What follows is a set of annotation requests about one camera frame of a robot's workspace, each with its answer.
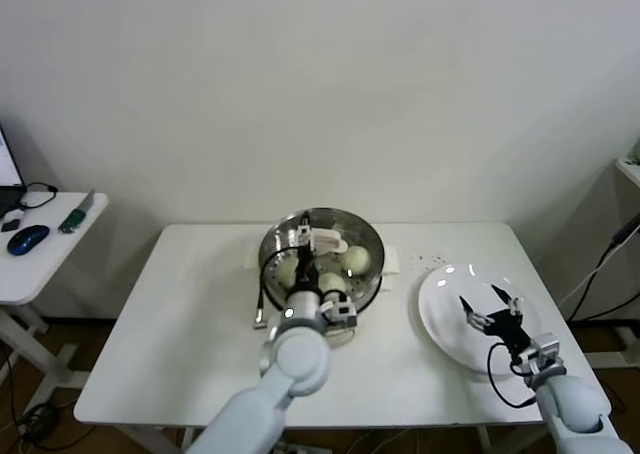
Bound green handled knife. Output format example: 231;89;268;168
57;188;96;236

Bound looped black cord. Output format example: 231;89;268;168
19;181;58;210

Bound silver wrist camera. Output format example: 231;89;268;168
519;332;561;375
322;298;359;333

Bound black laptop computer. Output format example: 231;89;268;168
0;123;26;215

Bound blue black computer mouse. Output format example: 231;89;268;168
7;225;51;256

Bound white power strip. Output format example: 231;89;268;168
279;438;326;454

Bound round glass pot lid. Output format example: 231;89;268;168
258;206;387;314

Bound white side table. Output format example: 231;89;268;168
0;191;110;410

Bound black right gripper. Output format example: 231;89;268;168
458;283;531;355

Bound white shelf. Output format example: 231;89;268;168
614;156;640;190

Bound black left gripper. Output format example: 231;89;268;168
294;213;321;295

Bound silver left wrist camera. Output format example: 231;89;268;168
322;298;359;333

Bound round white plate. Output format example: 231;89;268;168
417;263;544;376

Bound perforated steel steamer basket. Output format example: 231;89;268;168
258;206;386;315

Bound white steamed baozi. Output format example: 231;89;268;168
342;246;372;277
269;258;300;290
318;272;347;295

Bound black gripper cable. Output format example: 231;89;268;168
253;246;301;330
487;341;539;408

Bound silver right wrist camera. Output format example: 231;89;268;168
519;332;561;375

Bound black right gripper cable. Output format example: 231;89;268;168
487;341;539;408

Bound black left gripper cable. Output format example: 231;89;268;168
253;246;301;330

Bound tangled black floor cables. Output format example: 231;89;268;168
0;343;76;450

